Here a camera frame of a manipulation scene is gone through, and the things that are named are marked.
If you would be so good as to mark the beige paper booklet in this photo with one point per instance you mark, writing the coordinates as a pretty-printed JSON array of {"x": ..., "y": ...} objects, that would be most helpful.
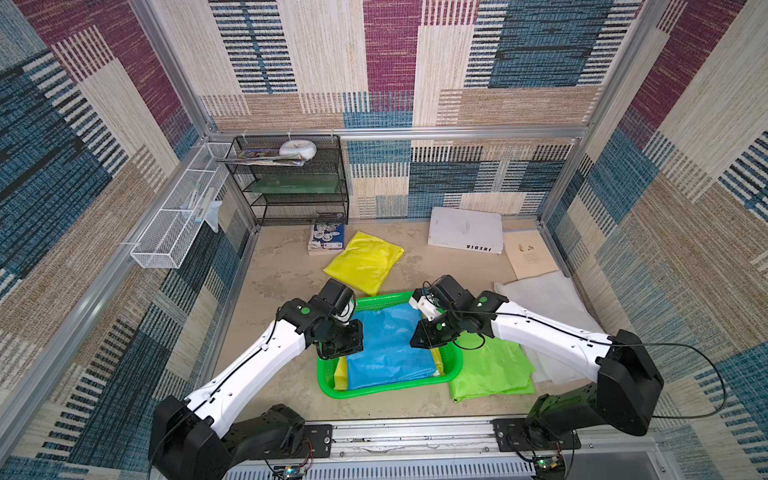
[{"x": 528, "y": 254}]

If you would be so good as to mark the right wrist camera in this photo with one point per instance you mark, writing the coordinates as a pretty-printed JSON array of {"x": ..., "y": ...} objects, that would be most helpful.
[{"x": 422, "y": 303}]

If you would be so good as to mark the blue raincoat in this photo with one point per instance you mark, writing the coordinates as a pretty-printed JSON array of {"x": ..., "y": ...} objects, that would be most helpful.
[{"x": 387, "y": 356}]

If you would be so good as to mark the white wire wall basket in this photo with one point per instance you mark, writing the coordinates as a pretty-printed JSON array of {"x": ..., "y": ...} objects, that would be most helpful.
[{"x": 191, "y": 203}]

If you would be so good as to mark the small yellow raincoat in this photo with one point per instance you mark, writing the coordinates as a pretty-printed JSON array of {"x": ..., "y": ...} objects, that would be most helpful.
[{"x": 365, "y": 263}]

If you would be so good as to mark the magazines on shelf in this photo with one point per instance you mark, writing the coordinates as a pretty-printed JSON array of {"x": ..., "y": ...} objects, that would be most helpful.
[{"x": 263, "y": 157}]

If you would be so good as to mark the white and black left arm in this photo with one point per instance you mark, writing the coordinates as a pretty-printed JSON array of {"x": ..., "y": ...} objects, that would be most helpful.
[{"x": 202, "y": 437}]

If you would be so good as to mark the black wire mesh shelf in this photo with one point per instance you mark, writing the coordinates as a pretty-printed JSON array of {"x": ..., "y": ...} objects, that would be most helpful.
[{"x": 282, "y": 195}]

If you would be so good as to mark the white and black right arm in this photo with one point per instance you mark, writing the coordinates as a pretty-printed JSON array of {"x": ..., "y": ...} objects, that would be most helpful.
[{"x": 624, "y": 383}]

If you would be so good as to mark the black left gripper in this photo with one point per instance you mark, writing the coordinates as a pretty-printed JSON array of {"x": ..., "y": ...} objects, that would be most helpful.
[{"x": 355, "y": 344}]

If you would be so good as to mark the large yellow raincoat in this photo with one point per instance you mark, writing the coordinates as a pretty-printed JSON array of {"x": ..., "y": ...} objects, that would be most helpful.
[{"x": 341, "y": 370}]

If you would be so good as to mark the lime green folded raincoat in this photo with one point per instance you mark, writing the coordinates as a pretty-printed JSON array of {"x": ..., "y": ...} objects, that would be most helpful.
[{"x": 491, "y": 367}]

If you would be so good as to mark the green perforated plastic basket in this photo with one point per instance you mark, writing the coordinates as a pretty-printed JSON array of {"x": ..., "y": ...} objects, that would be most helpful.
[{"x": 451, "y": 356}]

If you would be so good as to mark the white folded raincoat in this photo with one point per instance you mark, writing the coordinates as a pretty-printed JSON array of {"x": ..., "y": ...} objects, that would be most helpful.
[{"x": 552, "y": 295}]

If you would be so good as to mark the white flat box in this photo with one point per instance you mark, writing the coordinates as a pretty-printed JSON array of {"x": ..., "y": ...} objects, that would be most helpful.
[{"x": 466, "y": 230}]

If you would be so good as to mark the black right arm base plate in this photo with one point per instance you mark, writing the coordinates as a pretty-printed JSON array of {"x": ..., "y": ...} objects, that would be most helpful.
[{"x": 511, "y": 433}]

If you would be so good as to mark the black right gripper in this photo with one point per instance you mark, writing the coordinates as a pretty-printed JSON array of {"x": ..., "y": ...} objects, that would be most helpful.
[{"x": 429, "y": 334}]

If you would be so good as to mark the white round object on shelf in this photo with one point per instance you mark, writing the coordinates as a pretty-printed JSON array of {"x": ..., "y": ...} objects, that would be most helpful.
[{"x": 298, "y": 149}]

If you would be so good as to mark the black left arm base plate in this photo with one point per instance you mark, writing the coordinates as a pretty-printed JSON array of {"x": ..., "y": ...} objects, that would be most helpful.
[{"x": 313, "y": 440}]

